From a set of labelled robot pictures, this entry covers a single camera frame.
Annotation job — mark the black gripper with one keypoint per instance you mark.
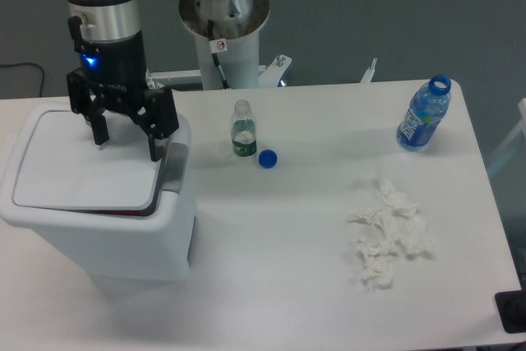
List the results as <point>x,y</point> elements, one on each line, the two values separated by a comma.
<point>112,77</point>

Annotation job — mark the white trash can lid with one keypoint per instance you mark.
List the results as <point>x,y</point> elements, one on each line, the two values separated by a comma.
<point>63,168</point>

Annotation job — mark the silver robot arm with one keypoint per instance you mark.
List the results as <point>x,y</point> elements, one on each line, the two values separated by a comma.
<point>112,20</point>

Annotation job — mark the red object in trash can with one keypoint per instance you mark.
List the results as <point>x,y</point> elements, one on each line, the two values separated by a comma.
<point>132,213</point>

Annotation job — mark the white trash can body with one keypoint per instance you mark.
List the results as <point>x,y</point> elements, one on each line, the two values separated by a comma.
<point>154,247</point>

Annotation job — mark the blue bottle cap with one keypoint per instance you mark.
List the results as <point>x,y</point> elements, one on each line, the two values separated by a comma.
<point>267,159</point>

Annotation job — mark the clear green-label bottle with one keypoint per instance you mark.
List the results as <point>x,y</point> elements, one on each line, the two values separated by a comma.
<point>243,129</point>

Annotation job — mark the crumpled white tissue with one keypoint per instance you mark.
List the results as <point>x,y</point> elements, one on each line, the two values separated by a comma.
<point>402,231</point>

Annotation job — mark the blue plastic drink bottle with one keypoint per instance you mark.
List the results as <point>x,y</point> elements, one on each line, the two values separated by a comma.
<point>426,109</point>

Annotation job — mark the black device at table edge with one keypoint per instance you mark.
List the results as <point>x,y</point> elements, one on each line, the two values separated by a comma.
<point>511,308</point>

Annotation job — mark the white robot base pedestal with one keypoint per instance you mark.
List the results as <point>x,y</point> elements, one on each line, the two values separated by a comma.
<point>235,61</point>

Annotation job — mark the white metal frame bracket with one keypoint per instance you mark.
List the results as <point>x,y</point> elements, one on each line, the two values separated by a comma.
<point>272,75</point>

